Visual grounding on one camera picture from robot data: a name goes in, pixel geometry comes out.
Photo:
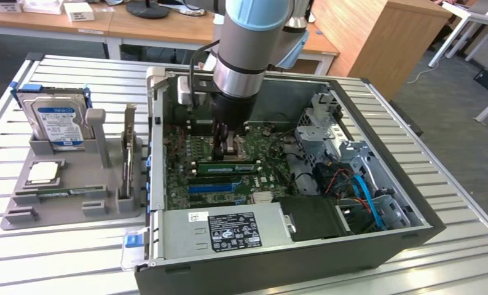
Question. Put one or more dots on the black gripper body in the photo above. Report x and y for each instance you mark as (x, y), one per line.
(234, 110)

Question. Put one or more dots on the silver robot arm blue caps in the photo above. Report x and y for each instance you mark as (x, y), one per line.
(243, 46)

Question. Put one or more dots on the green RAM stick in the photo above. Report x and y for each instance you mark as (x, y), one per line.
(227, 168)
(70, 192)

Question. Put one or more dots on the CPU socket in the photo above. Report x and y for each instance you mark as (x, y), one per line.
(238, 149)

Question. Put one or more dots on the green motherboard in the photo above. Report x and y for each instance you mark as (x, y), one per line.
(264, 153)

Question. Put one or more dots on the blue expansion slot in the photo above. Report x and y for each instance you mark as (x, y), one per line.
(215, 188)

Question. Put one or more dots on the small silver chipset heatsink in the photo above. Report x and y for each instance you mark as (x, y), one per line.
(262, 197)

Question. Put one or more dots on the grey power supply unit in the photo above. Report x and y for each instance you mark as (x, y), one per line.
(227, 230)

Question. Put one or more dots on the silver metal disk bay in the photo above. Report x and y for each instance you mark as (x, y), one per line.
(350, 147)

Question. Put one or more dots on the blue case latch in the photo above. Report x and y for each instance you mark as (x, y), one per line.
(131, 241)

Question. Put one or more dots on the black monitor stand base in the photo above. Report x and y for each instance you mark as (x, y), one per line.
(147, 10)

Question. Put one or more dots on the grey parts rack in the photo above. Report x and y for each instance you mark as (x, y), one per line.
(75, 206)

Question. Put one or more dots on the hard disk blue caddy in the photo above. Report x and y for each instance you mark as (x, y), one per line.
(56, 123)

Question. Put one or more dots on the wooden cabinet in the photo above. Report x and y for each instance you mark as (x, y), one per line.
(375, 40)

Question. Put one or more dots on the black open PC case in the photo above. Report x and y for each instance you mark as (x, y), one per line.
(268, 270)

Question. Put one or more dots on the silver CPU chip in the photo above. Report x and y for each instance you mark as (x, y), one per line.
(43, 172)

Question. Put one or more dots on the white labelled box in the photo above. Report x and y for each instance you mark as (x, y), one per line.
(79, 12)

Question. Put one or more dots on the white table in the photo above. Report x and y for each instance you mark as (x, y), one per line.
(470, 21)

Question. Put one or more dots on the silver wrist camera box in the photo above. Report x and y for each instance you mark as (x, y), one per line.
(184, 90)

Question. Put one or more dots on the graphics card metal bracket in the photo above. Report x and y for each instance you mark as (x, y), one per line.
(130, 147)

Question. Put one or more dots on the wooden desk white frame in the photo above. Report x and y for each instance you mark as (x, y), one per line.
(30, 23)
(162, 29)

